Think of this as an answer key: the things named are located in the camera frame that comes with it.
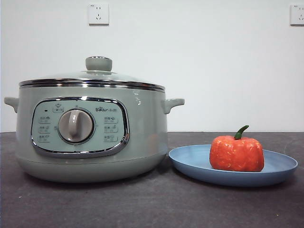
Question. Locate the glass lid with green knob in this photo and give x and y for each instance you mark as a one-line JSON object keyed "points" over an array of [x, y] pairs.
{"points": [[98, 63]]}

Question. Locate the orange pumpkin with green stem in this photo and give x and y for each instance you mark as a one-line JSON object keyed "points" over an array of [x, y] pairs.
{"points": [[236, 154]]}

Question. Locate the sage green electric steamer pot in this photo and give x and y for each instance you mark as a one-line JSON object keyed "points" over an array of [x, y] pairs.
{"points": [[142, 133]]}

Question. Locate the blue round plate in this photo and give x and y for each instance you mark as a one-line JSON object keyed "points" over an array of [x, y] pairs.
{"points": [[190, 161]]}

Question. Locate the white wall socket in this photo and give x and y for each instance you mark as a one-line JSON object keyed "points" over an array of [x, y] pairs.
{"points": [[297, 14], [98, 14]]}

